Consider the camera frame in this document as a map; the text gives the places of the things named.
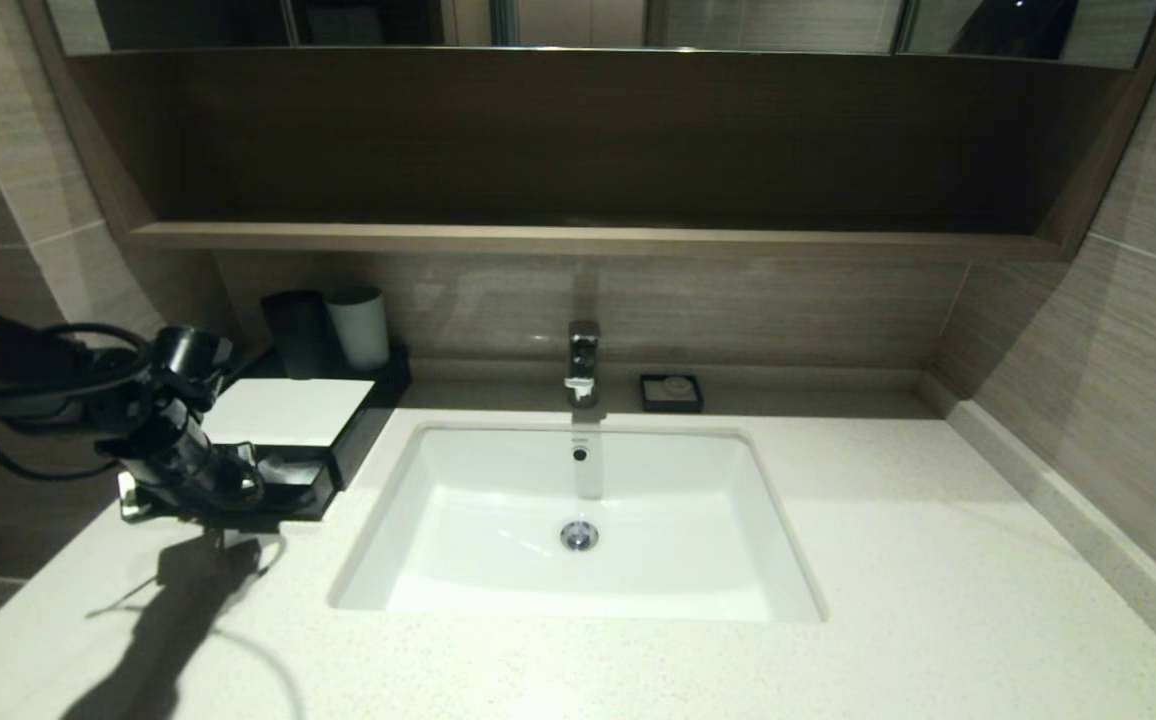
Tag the white sink basin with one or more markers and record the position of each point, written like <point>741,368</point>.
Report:
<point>638,540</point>

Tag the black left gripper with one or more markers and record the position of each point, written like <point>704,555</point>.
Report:
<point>183,460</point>

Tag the chrome sink drain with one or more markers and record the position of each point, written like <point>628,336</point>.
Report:
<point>579,535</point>

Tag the black drawer box white top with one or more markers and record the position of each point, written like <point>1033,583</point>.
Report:
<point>288,410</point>

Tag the brown wooden wall shelf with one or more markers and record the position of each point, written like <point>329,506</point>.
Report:
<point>588,238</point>

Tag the black soap dish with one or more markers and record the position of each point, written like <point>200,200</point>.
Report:
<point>650,404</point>

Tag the beige soap bar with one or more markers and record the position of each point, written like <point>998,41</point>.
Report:
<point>676,385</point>

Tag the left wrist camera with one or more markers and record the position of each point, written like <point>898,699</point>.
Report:
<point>193,352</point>

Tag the chrome faucet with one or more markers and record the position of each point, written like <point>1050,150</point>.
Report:
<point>583,360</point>

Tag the black pull-out drawer tray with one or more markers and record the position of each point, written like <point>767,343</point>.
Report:
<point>313,495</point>

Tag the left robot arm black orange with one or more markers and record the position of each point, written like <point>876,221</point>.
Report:
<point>8,370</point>

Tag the grey white cup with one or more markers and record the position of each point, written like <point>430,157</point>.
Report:
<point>360,335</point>

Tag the mirror cabinet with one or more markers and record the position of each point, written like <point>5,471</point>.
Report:
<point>768,22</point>

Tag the black cup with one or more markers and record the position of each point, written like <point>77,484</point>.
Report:
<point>293,335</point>

